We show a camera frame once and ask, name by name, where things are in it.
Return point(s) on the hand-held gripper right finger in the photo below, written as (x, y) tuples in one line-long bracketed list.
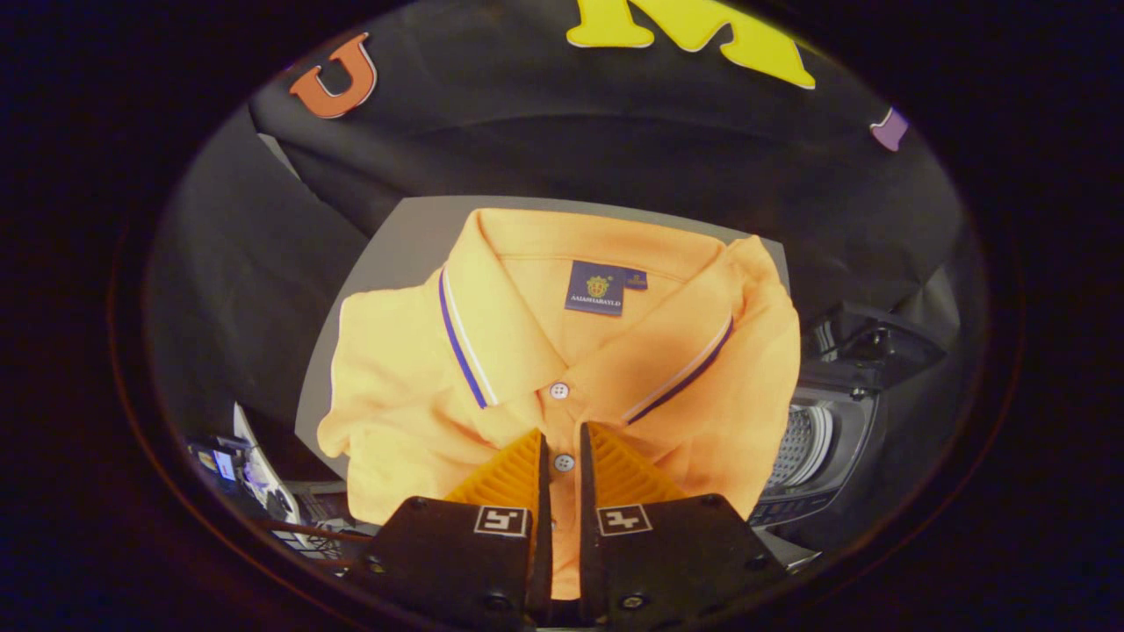
[(667, 562)]

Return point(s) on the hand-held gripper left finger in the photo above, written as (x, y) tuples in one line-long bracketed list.
[(457, 562)]

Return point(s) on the dark grey washing machine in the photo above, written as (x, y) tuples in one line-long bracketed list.
[(834, 448)]

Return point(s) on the orange polo shirt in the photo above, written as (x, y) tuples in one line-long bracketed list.
[(527, 351)]

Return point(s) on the bright screen device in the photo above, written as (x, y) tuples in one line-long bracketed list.
[(255, 474)]

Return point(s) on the grey cabinet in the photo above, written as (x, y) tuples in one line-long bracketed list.
[(395, 254)]

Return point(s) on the black backdrop cloth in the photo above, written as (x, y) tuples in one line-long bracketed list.
[(527, 132)]

